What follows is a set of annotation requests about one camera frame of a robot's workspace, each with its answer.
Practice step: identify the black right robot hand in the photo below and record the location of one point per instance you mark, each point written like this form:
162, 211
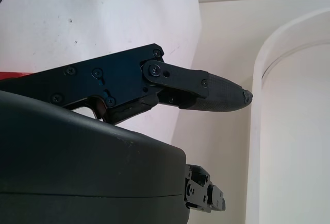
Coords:
77, 162

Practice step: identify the white curved panel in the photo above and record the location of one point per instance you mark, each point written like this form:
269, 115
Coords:
296, 105

